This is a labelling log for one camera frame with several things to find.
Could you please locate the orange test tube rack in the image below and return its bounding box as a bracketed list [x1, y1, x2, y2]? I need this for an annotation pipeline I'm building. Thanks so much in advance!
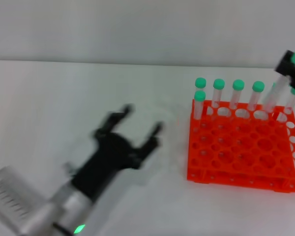
[186, 99, 295, 194]

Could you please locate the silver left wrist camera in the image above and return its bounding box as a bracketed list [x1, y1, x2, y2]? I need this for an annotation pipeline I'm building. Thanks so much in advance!
[0, 166, 47, 223]

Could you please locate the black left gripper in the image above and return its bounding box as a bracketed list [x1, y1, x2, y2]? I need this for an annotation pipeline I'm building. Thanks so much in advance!
[71, 104, 164, 200]

